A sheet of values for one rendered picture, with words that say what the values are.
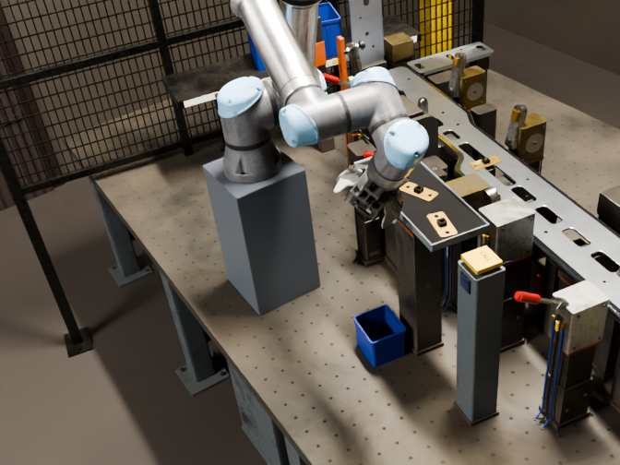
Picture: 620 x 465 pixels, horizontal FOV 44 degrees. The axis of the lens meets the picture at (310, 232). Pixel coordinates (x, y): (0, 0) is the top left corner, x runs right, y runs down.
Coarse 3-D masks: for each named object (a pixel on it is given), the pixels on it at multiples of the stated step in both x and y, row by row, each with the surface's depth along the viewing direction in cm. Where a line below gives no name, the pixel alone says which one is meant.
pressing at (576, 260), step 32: (416, 96) 240; (448, 128) 222; (480, 128) 221; (512, 160) 206; (512, 192) 194; (544, 192) 193; (544, 224) 182; (576, 224) 181; (576, 256) 172; (608, 256) 171; (608, 288) 163
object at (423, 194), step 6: (402, 186) 173; (414, 186) 172; (420, 186) 170; (408, 192) 171; (414, 192) 170; (420, 192) 170; (426, 192) 170; (432, 192) 170; (420, 198) 169; (426, 198) 168; (432, 198) 168
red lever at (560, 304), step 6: (516, 294) 146; (522, 294) 145; (528, 294) 146; (534, 294) 147; (516, 300) 146; (522, 300) 145; (528, 300) 146; (534, 300) 147; (540, 300) 147; (546, 300) 149; (552, 300) 151; (558, 300) 151; (564, 300) 152; (558, 306) 151; (564, 306) 151
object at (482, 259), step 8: (480, 248) 153; (488, 248) 153; (464, 256) 152; (472, 256) 151; (480, 256) 151; (488, 256) 151; (496, 256) 150; (472, 264) 150; (480, 264) 149; (488, 264) 149; (496, 264) 149; (480, 272) 148
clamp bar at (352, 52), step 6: (360, 42) 225; (348, 48) 224; (354, 48) 223; (360, 48) 227; (348, 54) 227; (354, 54) 224; (354, 60) 225; (360, 60) 226; (354, 66) 227; (360, 66) 227; (354, 72) 229
